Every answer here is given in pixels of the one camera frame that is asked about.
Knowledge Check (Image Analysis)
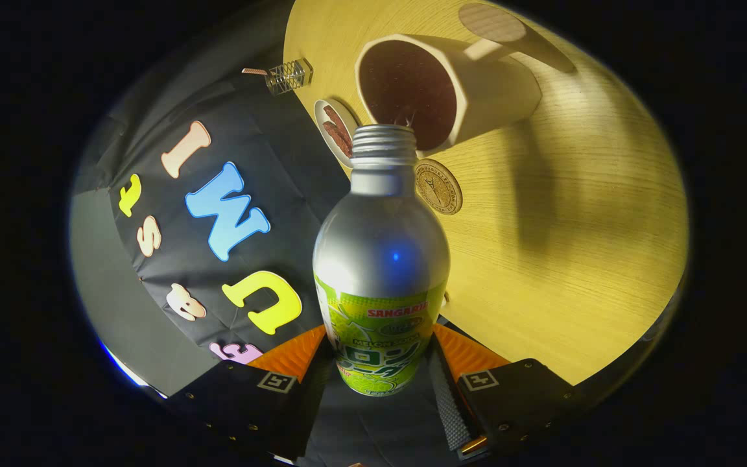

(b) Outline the cream cup with handle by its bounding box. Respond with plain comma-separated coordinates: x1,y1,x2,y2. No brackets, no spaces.
355,3,576,158

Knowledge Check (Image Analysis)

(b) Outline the silver green juice bottle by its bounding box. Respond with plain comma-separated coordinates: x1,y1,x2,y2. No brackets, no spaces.
313,123,450,398

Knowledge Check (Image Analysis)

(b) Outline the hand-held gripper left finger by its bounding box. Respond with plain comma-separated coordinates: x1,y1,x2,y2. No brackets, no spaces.
163,324,334,461

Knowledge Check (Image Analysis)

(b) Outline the round cork coaster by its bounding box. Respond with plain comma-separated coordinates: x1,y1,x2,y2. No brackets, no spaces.
414,158,463,216

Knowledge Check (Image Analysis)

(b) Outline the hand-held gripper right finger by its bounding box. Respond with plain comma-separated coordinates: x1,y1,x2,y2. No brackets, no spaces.
427,323,583,460

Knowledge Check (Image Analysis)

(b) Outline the wooden table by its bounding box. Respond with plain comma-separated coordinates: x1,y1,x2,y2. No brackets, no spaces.
283,0,690,387

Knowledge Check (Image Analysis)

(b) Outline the wire mesh holder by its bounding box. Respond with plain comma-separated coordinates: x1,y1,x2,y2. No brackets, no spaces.
265,58,314,96

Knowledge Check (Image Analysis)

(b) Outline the white oval plate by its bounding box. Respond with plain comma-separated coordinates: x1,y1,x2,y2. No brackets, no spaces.
314,99,361,171

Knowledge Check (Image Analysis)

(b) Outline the red meat piece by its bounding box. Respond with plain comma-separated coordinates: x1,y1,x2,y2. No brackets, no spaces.
323,105,352,140
323,121,354,159

